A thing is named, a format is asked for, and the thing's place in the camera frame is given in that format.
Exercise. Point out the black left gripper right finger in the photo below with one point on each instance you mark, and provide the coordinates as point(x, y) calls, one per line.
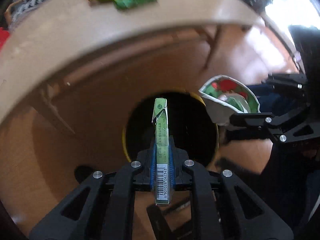
point(224, 207)

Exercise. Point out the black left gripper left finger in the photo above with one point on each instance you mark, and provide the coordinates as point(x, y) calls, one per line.
point(100, 207)

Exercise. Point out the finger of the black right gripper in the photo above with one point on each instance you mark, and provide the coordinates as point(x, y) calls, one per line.
point(287, 83)
point(296, 131)

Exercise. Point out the red green wrapper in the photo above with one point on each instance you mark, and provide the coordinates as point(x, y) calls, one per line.
point(224, 96)

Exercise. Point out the green carton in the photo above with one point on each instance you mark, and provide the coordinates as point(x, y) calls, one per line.
point(162, 171)

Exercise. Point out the black round trash bin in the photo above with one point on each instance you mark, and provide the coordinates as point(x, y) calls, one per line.
point(188, 121)

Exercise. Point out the red pig stool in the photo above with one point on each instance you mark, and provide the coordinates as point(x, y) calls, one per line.
point(4, 35)

